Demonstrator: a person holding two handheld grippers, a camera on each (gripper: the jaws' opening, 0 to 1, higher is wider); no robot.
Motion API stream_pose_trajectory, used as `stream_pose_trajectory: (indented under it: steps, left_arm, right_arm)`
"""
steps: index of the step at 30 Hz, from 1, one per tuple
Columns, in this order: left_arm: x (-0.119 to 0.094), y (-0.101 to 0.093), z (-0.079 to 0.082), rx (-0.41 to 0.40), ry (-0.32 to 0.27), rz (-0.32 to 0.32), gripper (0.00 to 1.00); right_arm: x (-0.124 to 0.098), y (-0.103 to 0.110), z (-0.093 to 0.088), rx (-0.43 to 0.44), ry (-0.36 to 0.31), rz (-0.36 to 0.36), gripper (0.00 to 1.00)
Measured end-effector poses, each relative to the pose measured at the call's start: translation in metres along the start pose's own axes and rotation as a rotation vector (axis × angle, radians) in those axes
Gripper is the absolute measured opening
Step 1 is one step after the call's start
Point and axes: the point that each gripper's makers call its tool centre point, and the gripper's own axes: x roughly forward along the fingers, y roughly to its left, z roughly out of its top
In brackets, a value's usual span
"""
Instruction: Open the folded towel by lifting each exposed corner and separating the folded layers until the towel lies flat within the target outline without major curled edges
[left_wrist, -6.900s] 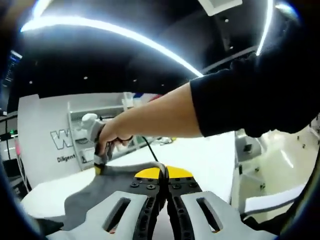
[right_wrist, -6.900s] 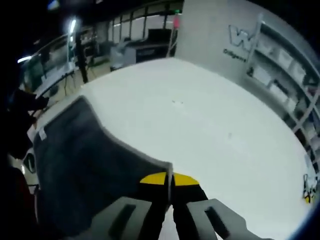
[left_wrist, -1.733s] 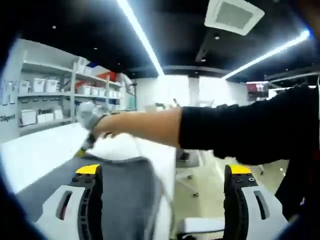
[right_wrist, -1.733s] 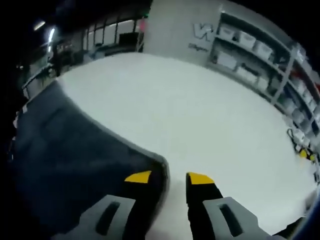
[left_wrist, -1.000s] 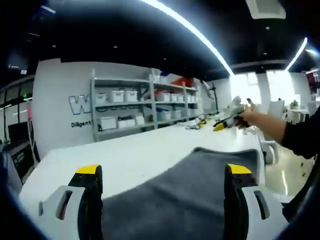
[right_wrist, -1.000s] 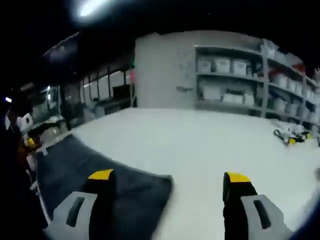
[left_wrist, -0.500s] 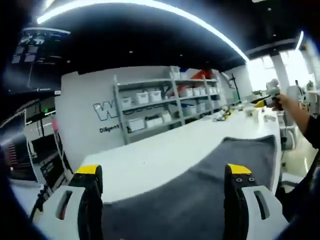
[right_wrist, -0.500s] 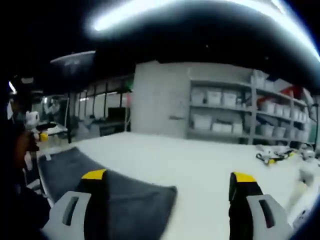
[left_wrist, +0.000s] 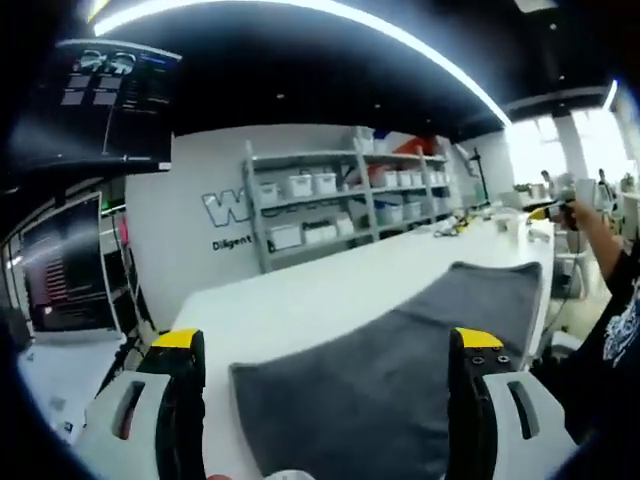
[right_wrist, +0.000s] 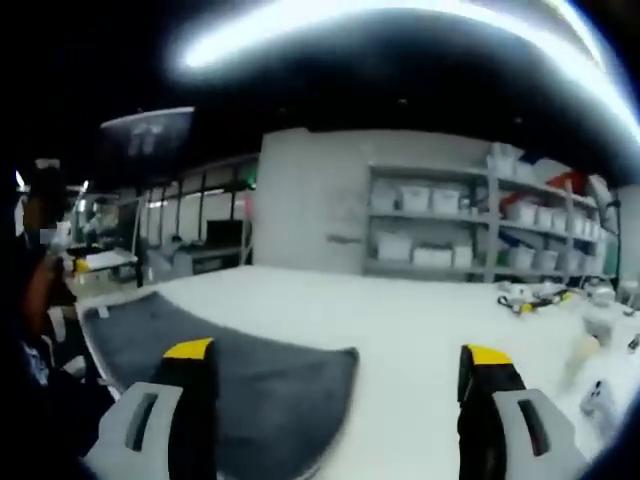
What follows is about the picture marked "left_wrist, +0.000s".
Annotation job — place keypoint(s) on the grey towel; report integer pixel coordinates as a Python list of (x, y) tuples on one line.
[(380, 360)]

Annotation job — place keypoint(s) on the person's right hand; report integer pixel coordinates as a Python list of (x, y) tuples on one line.
[(579, 216)]

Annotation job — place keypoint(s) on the person's left hand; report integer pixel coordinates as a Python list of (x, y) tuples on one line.
[(221, 477)]

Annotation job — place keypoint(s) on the white table container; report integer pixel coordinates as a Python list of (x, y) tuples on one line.
[(510, 224)]

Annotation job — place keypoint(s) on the grey office chair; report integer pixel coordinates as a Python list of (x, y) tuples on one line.
[(572, 265)]

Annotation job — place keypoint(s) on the tool clutter with yellow parts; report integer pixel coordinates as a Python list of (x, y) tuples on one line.
[(457, 226)]

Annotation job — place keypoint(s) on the grey side desk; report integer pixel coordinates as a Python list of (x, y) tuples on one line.
[(65, 380)]

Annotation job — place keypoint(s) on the red bag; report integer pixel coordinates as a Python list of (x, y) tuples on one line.
[(412, 146)]

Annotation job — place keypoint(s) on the grey metal shelving rack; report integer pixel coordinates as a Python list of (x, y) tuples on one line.
[(365, 200)]

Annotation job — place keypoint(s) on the portrait desk monitor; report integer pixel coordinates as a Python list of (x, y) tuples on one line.
[(70, 265)]

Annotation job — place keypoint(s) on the pink hanging tag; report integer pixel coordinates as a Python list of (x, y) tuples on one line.
[(124, 231)]

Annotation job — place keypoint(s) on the row of white storage boxes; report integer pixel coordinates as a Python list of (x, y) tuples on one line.
[(320, 184)]

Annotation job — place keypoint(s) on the long ceiling light strip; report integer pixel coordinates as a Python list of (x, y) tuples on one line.
[(310, 10)]

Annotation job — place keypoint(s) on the ceiling-hung dark monitor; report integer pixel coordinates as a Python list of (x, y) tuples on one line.
[(100, 105)]

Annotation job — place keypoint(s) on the black camera stand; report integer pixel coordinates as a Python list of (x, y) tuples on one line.
[(479, 175)]

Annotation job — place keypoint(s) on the black metal frame rack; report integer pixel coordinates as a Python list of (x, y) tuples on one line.
[(130, 285)]

